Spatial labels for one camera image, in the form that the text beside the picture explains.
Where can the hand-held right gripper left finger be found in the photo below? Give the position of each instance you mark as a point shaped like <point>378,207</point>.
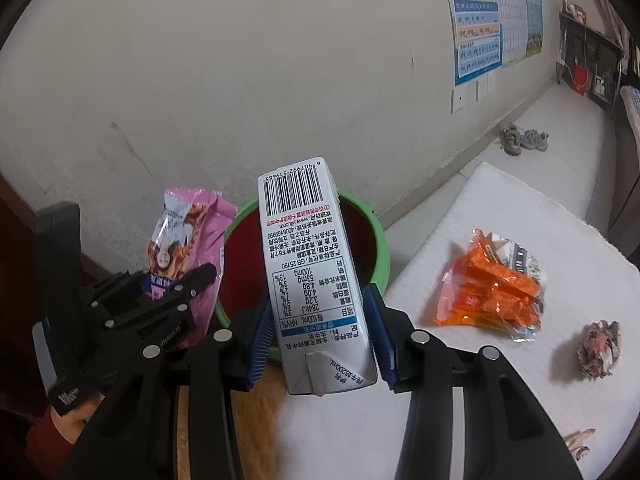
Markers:
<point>260,340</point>

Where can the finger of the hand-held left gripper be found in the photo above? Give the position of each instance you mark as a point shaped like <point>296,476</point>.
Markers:
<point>120,285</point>
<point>165,305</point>

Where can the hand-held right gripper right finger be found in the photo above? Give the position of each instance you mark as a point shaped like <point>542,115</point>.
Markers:
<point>380,340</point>

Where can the pink snack packet with figure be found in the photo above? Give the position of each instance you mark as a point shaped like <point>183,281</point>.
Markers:
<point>195,230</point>

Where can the white milk carton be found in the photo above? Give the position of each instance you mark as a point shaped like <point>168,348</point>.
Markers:
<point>315,270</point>

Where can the green-rimmed red bin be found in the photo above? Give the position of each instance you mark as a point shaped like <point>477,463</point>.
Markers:
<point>360,245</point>

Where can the brown plush toy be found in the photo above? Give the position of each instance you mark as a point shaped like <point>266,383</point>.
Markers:
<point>265,425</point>

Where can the orange foil wrapper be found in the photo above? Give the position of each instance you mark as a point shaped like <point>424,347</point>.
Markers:
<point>480,290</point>

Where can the white wrapper with black print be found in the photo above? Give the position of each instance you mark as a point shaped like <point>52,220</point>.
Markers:
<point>522,257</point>

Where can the crumpled paper ball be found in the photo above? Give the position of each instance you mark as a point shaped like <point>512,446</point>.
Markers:
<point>600,350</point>

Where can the small pale wrapper scrap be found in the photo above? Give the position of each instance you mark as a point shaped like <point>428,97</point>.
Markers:
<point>580,442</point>

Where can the red bucket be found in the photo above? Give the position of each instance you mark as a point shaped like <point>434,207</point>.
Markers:
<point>581,77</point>

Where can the dark metal desk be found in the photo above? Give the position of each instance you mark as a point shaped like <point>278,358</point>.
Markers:
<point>595,45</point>

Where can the white wall socket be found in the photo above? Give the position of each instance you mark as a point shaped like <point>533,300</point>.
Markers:
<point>483,88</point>
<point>458,101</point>

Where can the blue wall poster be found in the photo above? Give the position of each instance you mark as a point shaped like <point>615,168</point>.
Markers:
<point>475,20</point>

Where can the white wall poster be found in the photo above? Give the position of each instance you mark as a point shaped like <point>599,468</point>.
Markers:
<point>512,10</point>

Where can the teal wall poster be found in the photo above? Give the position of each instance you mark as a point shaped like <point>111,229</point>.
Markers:
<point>532,10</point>

